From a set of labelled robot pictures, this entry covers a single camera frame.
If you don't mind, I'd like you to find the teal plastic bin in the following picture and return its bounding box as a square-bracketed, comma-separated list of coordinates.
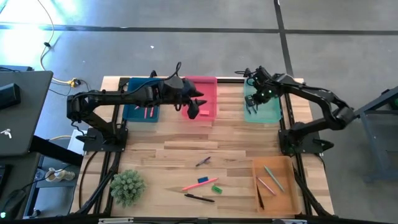
[243, 77, 282, 124]

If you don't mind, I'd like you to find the yellow cable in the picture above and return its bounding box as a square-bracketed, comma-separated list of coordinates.
[36, 0, 78, 88]

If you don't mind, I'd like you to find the dark grey laptop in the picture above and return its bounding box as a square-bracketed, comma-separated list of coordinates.
[0, 70, 53, 156]

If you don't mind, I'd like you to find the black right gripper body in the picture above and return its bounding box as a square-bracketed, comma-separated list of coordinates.
[251, 67, 278, 105]

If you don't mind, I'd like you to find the teal pen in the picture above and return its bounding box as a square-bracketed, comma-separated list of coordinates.
[263, 165, 285, 193]

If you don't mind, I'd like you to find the light purple pen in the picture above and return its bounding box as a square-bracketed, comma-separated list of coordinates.
[255, 175, 277, 197]

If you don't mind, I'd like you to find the grey metal stand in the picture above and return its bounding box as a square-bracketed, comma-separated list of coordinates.
[343, 86, 398, 183]

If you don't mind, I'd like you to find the orange plastic bin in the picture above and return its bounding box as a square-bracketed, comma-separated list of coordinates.
[251, 155, 302, 216]

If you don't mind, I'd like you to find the black side desk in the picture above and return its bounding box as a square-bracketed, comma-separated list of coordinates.
[0, 135, 85, 224]

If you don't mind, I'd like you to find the black box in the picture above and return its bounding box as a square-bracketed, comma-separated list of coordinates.
[0, 83, 22, 110]

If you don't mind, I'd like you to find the black computer mouse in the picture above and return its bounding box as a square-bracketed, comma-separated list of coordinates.
[0, 188, 27, 218]

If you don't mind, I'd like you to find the green artificial plant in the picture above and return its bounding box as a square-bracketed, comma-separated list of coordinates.
[109, 169, 147, 208]

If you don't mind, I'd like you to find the pink plastic bin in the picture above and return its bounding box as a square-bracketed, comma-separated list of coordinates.
[181, 76, 218, 122]

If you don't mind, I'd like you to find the blue plastic bin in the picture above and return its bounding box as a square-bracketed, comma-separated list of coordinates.
[121, 77, 162, 123]

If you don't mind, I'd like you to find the white curled object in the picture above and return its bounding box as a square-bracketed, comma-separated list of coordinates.
[45, 167, 76, 183]

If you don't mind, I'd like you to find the black aluminium table frame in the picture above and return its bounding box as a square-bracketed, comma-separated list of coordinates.
[70, 67, 335, 224]

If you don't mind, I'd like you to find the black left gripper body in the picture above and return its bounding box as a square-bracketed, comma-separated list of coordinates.
[155, 77, 195, 108]

